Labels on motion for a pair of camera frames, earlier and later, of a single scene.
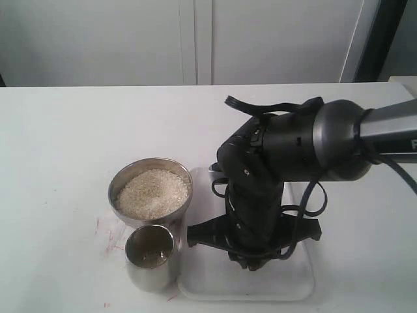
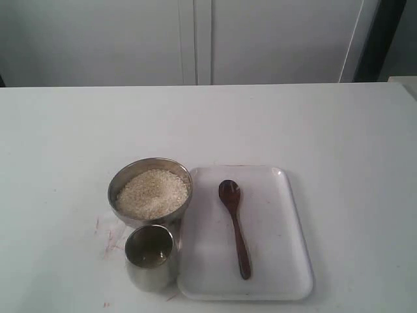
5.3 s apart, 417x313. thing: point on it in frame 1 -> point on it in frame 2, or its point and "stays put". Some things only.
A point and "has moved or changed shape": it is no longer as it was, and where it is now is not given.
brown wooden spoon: (254, 264) has moved or changed shape
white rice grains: (152, 193) stays put
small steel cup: (150, 258) stays put
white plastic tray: (209, 274) stays put
